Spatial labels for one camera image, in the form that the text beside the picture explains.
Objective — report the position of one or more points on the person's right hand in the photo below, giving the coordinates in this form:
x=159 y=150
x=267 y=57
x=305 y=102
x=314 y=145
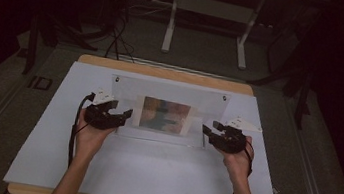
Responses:
x=236 y=164

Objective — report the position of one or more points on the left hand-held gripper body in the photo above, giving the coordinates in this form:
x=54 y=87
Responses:
x=100 y=118

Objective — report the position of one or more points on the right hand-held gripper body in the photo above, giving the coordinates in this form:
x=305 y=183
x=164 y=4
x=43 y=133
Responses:
x=233 y=142

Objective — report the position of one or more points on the person's left hand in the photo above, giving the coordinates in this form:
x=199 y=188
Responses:
x=91 y=142

